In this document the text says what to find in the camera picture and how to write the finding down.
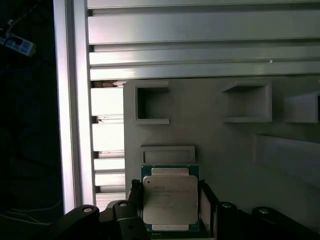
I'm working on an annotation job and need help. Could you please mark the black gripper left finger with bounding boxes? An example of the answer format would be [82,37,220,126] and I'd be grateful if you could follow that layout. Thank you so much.
[48,178,152,240]

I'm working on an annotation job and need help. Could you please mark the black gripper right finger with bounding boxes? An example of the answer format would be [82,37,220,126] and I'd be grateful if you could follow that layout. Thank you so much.
[198,178,320,240]

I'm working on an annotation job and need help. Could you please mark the CPU with silver lid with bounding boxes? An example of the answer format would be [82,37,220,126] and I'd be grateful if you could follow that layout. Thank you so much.
[140,164,201,232]

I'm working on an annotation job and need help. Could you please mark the grey parts rack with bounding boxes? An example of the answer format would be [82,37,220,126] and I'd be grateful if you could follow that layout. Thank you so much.
[123,78,320,240]

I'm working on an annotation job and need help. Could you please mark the white power strip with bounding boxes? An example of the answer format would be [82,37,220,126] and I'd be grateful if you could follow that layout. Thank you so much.
[0,34,36,57]

